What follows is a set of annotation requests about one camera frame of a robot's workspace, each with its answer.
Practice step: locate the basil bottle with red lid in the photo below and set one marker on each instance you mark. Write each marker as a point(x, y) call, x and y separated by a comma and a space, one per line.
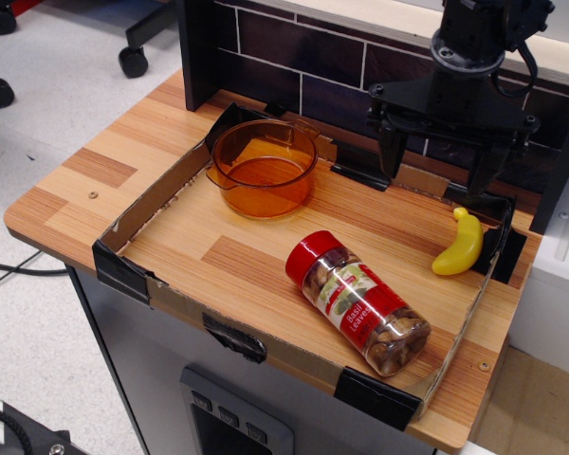
point(369, 314)

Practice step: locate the black equipment bottom left corner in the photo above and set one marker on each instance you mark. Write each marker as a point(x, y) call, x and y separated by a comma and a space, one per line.
point(19, 434)

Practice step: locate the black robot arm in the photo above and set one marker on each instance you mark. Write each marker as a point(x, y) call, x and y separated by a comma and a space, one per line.
point(514, 22)

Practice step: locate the amber transparent plastic pot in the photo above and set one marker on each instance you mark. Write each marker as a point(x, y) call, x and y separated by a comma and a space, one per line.
point(265, 168)

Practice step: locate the yellow toy banana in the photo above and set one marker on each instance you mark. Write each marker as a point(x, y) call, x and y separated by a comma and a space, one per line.
point(466, 248)

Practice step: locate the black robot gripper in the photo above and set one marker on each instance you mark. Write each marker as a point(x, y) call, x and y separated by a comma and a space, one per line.
point(459, 101)

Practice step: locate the grey control panel with buttons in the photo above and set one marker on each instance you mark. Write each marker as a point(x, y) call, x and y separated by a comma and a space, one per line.
point(224, 423)

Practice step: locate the dark brick pattern backsplash panel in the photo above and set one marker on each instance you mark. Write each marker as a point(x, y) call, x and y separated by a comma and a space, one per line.
point(298, 64)

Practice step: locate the cardboard fence with black tape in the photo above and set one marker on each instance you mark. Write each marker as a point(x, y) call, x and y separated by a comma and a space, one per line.
point(180, 249)

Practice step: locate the black office chair base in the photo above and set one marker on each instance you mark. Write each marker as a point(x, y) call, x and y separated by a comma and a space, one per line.
point(132, 59)

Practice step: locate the white side cabinet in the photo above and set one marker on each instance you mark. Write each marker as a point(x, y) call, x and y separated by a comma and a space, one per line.
point(540, 327)

